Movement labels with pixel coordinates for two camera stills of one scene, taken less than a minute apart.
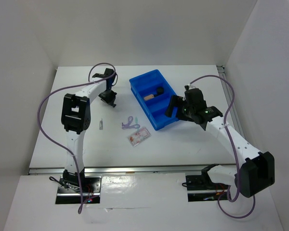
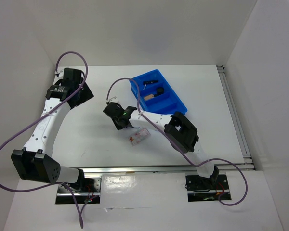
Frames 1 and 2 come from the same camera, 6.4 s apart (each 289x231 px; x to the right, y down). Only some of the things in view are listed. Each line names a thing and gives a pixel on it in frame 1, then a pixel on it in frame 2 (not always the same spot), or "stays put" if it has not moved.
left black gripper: (110, 99) to (86, 94)
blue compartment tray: (153, 92) stays put
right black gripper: (175, 101) to (119, 127)
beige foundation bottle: (149, 97) stays put
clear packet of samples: (138, 136) stays put
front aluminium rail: (179, 169) stays put
